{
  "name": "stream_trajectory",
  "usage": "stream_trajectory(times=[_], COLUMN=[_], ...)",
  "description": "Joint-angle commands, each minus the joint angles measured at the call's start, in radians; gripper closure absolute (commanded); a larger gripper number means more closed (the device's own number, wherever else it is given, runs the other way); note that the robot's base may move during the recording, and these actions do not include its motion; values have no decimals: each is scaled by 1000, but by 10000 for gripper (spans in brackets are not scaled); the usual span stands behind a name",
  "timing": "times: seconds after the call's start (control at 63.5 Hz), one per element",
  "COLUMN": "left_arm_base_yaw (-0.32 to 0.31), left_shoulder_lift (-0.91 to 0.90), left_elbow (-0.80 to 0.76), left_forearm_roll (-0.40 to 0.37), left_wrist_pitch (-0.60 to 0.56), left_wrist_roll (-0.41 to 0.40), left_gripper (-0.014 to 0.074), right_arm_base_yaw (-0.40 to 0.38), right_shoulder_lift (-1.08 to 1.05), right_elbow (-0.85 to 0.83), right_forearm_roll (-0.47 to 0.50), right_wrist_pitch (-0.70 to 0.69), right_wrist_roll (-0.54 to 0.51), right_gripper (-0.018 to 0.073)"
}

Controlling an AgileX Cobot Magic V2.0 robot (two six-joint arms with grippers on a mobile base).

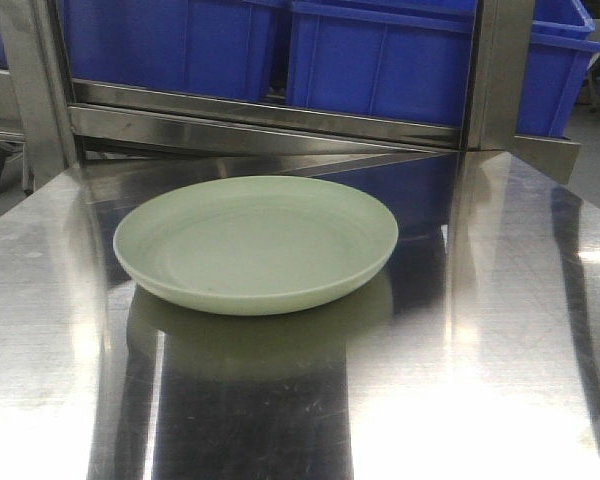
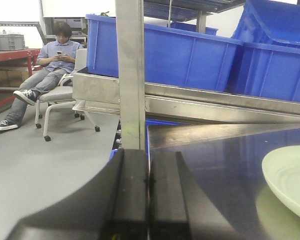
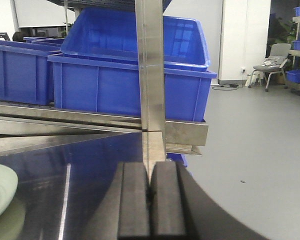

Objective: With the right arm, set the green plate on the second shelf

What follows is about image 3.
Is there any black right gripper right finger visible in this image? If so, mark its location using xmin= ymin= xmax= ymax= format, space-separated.
xmin=150 ymin=161 xmax=265 ymax=240

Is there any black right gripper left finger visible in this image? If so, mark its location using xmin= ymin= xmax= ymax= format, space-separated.
xmin=77 ymin=161 xmax=150 ymax=240

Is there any pale green plate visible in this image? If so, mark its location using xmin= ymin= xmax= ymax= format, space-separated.
xmin=0 ymin=164 xmax=19 ymax=216

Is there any stainless steel shelf rack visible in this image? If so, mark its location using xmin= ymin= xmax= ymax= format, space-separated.
xmin=0 ymin=0 xmax=208 ymax=169

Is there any blue bin lower right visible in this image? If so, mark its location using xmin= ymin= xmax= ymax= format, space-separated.
xmin=48 ymin=53 xmax=217 ymax=122

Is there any blue bin lower left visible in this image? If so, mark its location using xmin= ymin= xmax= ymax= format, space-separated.
xmin=0 ymin=40 xmax=61 ymax=105

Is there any blue bin bottom background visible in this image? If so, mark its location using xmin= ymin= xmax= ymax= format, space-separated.
xmin=286 ymin=69 xmax=300 ymax=84

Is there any blue bin tilted upper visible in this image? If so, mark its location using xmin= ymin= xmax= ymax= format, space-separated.
xmin=60 ymin=7 xmax=211 ymax=72

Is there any blue bin far left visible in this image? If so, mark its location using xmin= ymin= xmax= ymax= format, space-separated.
xmin=23 ymin=36 xmax=65 ymax=48

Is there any grey office chair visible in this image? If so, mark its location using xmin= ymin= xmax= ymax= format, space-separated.
xmin=251 ymin=43 xmax=292 ymax=92

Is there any green potted plant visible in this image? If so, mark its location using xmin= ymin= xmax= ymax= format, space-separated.
xmin=266 ymin=13 xmax=297 ymax=57

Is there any black floor cable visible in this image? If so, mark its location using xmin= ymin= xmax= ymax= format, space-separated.
xmin=211 ymin=83 xmax=246 ymax=91

